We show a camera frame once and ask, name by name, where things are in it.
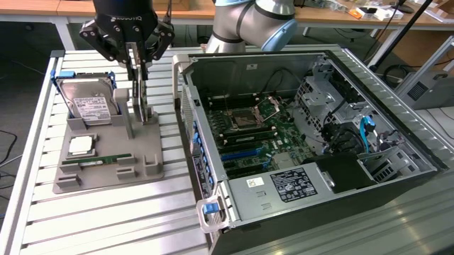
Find grey parts rack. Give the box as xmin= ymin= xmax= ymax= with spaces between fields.
xmin=51 ymin=88 xmax=166 ymax=195

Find black expansion slot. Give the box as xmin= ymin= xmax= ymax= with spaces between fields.
xmin=218 ymin=143 xmax=258 ymax=155

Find silver CPU chip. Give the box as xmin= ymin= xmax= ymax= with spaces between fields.
xmin=67 ymin=137 xmax=96 ymax=155

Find green motherboard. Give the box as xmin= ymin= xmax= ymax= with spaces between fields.
xmin=202 ymin=91 xmax=320 ymax=181

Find green RAM stick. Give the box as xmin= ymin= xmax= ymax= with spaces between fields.
xmin=61 ymin=153 xmax=133 ymax=167
xmin=221 ymin=129 xmax=277 ymax=146

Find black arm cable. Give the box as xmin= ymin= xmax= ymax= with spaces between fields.
xmin=161 ymin=0 xmax=174 ymax=25

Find black stand pole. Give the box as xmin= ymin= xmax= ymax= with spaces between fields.
xmin=368 ymin=0 xmax=435 ymax=70

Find black plastic shroud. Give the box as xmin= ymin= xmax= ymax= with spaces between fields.
xmin=304 ymin=154 xmax=377 ymax=194

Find grey power supply unit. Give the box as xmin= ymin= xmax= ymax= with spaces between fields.
xmin=225 ymin=161 xmax=333 ymax=229

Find white box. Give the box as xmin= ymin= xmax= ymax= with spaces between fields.
xmin=353 ymin=6 xmax=404 ymax=21

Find graphics card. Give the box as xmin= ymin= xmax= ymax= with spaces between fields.
xmin=125 ymin=42 xmax=150 ymax=125

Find blue wire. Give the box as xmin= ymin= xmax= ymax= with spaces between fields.
xmin=357 ymin=114 xmax=376 ymax=155

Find blue expansion slot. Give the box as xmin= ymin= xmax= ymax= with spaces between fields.
xmin=220 ymin=149 xmax=260 ymax=162

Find metal disk bay cage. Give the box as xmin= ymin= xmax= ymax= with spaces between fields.
xmin=292 ymin=56 xmax=423 ymax=184

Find CPU socket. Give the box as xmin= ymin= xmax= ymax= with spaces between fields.
xmin=228 ymin=107 xmax=265 ymax=132

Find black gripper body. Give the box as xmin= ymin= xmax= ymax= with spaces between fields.
xmin=92 ymin=0 xmax=158 ymax=45

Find hard disk in blue caddy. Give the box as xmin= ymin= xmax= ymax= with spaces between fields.
xmin=50 ymin=70 xmax=122 ymax=127

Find wooden desk white legs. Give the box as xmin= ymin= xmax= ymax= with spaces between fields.
xmin=296 ymin=0 xmax=454 ymax=67
xmin=0 ymin=0 xmax=217 ymax=51

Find black PC case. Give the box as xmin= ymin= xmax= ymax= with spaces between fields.
xmin=172 ymin=50 xmax=448 ymax=255

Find silver chipset heat sink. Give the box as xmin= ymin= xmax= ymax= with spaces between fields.
xmin=272 ymin=154 xmax=297 ymax=167

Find metal socket cover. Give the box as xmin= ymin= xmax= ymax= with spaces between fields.
xmin=253 ymin=97 xmax=289 ymax=124

